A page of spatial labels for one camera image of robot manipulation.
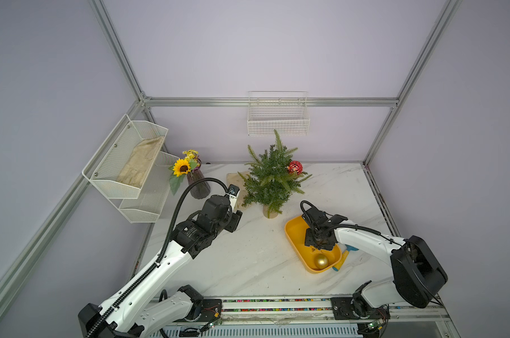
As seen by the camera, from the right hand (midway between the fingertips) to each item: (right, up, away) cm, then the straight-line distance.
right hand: (315, 244), depth 88 cm
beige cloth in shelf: (-71, +32, -10) cm, 78 cm away
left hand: (-35, +16, -13) cm, 40 cm away
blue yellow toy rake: (+11, -4, -3) cm, 12 cm away
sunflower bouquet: (-56, +33, -2) cm, 65 cm away
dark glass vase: (-53, +23, +14) cm, 59 cm away
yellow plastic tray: (-8, +5, +4) cm, 10 cm away
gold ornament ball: (+1, -5, -7) cm, 8 cm away
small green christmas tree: (-20, +26, -14) cm, 36 cm away
